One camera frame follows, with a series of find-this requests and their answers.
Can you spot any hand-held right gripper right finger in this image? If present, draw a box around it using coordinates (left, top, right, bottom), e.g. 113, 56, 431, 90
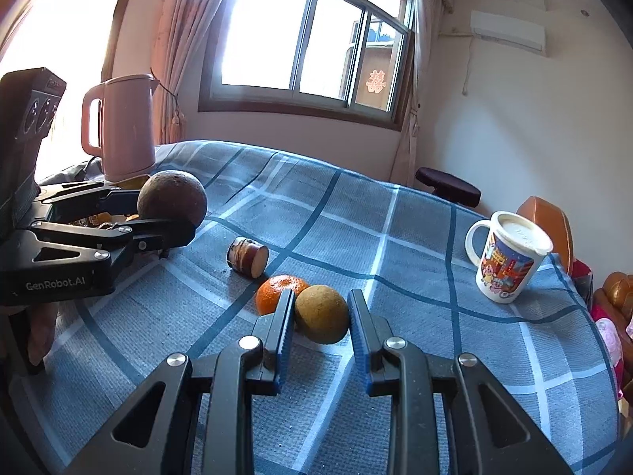
346, 288, 569, 475

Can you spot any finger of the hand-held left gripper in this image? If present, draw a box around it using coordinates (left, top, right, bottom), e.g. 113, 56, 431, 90
20, 217, 197, 279
34, 180, 145, 222

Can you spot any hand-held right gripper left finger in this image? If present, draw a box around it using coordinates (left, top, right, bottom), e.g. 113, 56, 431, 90
64, 289, 296, 475

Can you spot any brown-green round fruit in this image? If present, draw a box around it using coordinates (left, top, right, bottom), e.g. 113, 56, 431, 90
295, 284, 351, 346

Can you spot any purple round passion fruit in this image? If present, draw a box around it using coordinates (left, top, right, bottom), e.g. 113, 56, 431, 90
137, 170, 208, 232

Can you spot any person's left forearm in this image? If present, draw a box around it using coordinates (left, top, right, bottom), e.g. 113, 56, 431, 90
27, 301, 59, 363

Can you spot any mandarin orange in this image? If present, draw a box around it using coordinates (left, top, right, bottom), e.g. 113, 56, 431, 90
255, 274, 311, 316

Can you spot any pink electric kettle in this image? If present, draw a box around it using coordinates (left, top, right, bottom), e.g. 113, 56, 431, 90
81, 74, 160, 182

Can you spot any blue plaid tablecloth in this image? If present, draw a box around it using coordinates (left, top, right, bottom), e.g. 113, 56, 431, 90
0, 139, 621, 475

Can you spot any brown cylindrical snack piece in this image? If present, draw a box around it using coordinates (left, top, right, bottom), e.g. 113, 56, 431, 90
226, 237, 270, 278

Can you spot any pink beige curtain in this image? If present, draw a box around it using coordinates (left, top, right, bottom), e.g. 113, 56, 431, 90
151, 0, 248, 146

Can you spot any white cartoon print mug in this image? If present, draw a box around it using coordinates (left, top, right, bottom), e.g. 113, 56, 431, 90
466, 211, 553, 304

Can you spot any dark purple stool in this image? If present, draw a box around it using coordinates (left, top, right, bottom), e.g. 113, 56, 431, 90
415, 167, 482, 207

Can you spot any large bright window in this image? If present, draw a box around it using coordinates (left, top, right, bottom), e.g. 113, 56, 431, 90
0, 0, 144, 184

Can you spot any white mug lid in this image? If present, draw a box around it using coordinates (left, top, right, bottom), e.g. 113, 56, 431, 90
496, 211, 553, 254

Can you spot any brown framed sliding window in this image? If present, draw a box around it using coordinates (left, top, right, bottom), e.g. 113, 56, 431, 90
198, 0, 416, 132

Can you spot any pink floral pillow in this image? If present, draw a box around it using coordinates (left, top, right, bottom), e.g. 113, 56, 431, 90
593, 317, 628, 397

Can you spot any brown leather sofa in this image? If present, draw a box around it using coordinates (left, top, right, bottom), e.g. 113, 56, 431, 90
591, 271, 633, 352

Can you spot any white air conditioner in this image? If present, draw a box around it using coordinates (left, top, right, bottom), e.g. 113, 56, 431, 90
470, 10, 546, 51

